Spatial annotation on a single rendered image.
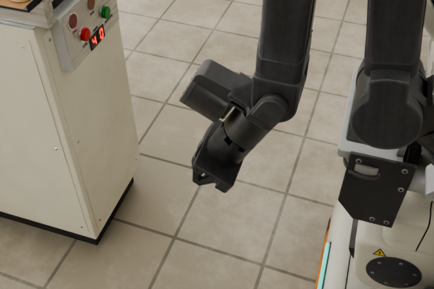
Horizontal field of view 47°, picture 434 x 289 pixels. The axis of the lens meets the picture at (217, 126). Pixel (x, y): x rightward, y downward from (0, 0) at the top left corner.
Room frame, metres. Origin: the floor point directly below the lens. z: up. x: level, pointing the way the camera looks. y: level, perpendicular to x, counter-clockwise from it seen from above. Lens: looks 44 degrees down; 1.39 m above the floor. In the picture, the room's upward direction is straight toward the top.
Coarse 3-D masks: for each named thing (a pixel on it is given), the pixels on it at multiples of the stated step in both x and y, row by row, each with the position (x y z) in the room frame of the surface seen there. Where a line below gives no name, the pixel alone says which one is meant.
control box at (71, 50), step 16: (80, 0) 0.97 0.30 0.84; (96, 0) 1.03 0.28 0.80; (112, 0) 1.09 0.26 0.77; (64, 16) 0.90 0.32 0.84; (80, 16) 0.96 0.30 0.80; (96, 16) 1.02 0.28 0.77; (112, 16) 1.08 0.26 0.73; (64, 32) 0.89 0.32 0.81; (80, 32) 0.94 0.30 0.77; (96, 32) 1.00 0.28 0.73; (64, 48) 0.89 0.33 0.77; (80, 48) 0.93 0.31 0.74; (64, 64) 0.89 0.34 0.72
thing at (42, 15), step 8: (48, 0) 0.86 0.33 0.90; (0, 8) 0.88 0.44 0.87; (40, 8) 0.85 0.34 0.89; (48, 8) 0.86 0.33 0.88; (0, 16) 0.88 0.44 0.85; (8, 16) 0.88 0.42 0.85; (16, 16) 0.87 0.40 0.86; (24, 16) 0.87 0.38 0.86; (32, 16) 0.86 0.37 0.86; (40, 16) 0.85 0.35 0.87; (48, 16) 0.86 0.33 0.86; (32, 24) 0.86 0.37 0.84; (40, 24) 0.86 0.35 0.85; (48, 24) 0.85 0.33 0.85
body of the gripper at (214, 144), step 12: (216, 132) 0.50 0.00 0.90; (204, 144) 0.50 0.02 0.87; (216, 144) 0.48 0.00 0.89; (228, 144) 0.47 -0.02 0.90; (204, 156) 0.48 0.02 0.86; (216, 156) 0.48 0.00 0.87; (228, 156) 0.47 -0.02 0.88; (240, 156) 0.47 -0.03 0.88; (192, 168) 0.46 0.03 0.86; (204, 168) 0.46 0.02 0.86; (216, 168) 0.47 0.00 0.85; (228, 168) 0.47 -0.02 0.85; (216, 180) 0.45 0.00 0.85; (228, 180) 0.46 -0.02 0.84
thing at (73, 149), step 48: (0, 48) 0.88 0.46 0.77; (48, 48) 0.88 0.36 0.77; (96, 48) 1.04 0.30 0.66; (0, 96) 0.90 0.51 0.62; (48, 96) 0.86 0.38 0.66; (96, 96) 1.00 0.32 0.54; (0, 144) 0.92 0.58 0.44; (48, 144) 0.87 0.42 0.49; (96, 144) 0.95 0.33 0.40; (0, 192) 0.94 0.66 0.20; (48, 192) 0.88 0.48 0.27; (96, 192) 0.90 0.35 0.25; (96, 240) 0.89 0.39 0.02
